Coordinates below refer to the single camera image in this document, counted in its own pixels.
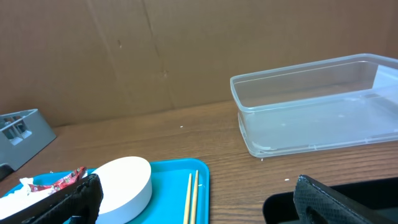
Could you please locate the teal serving tray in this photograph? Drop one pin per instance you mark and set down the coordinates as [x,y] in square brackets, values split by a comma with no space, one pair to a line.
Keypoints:
[169,189]

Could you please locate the clear plastic bin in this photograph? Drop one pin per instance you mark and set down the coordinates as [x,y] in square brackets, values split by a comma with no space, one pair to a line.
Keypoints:
[328,104]

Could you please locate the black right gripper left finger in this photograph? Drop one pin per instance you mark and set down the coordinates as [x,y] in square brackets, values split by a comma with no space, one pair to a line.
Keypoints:
[78,203]

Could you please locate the grey dishwasher rack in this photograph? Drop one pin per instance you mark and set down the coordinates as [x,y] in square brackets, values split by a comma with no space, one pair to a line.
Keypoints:
[23,135]

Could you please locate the pink white bowl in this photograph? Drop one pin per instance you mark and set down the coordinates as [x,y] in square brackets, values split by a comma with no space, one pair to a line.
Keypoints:
[127,189]

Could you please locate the wooden chopstick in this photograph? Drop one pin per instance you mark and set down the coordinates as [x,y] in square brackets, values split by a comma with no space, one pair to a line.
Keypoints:
[193,210]
[187,201]

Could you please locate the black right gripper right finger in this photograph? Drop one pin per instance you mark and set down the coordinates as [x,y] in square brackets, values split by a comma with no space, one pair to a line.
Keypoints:
[318,203]

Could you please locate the left wooden chopstick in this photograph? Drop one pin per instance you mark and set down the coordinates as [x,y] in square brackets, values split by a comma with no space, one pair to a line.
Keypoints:
[187,201]

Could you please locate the black plastic tray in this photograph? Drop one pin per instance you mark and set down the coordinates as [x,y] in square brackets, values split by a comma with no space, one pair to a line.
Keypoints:
[378,195]

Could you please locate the right wooden chopstick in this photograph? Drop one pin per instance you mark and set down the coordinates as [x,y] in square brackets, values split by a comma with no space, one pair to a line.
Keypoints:
[193,210]

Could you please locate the crumpled white tissue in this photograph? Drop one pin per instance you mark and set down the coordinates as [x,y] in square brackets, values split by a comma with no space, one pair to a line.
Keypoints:
[28,195]

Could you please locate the red snack wrapper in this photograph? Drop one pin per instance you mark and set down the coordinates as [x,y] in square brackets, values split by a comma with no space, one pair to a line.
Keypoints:
[65,181]

